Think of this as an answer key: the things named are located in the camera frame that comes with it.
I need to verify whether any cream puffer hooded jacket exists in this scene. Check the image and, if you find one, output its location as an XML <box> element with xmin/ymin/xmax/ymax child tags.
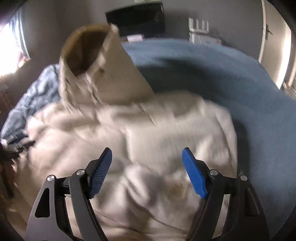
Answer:
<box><xmin>6</xmin><ymin>23</ymin><xmax>237</xmax><ymax>240</ymax></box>

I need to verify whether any white bedroom door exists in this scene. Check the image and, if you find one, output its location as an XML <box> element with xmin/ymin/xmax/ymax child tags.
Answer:
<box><xmin>258</xmin><ymin>0</ymin><xmax>292</xmax><ymax>88</ymax></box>

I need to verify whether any blue fleece blanket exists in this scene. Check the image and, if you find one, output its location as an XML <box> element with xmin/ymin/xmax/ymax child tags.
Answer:
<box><xmin>1</xmin><ymin>39</ymin><xmax>295</xmax><ymax>237</ymax></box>

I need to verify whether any bright window with curtain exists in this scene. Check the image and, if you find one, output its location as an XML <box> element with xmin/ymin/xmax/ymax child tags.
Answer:
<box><xmin>1</xmin><ymin>9</ymin><xmax>30</xmax><ymax>77</ymax></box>

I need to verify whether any white box under television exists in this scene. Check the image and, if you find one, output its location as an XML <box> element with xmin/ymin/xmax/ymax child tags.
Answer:
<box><xmin>126</xmin><ymin>34</ymin><xmax>144</xmax><ymax>43</ymax></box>

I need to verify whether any white wifi router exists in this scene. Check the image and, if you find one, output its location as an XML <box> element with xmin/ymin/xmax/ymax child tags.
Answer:
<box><xmin>188</xmin><ymin>18</ymin><xmax>209</xmax><ymax>34</ymax></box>

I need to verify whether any black flat screen television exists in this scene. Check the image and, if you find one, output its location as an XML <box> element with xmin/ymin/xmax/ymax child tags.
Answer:
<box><xmin>105</xmin><ymin>1</ymin><xmax>166</xmax><ymax>38</ymax></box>

